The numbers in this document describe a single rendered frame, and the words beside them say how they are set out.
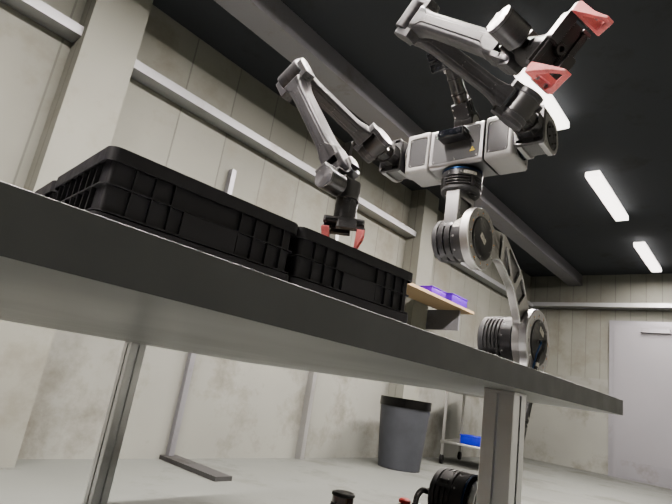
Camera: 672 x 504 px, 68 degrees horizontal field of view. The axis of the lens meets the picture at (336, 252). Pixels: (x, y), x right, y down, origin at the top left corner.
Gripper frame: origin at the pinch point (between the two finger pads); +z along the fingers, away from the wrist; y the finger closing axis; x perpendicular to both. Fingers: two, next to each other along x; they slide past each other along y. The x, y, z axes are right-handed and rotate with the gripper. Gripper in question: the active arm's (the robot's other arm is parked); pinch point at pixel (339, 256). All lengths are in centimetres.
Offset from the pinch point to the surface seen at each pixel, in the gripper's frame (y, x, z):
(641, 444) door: 427, 598, 37
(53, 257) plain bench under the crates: -14, -89, 27
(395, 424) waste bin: 62, 343, 49
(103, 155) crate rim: -38, -45, 1
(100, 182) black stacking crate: -37, -45, 6
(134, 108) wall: -149, 167, -125
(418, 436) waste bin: 83, 345, 56
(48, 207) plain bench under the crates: -15, -90, 24
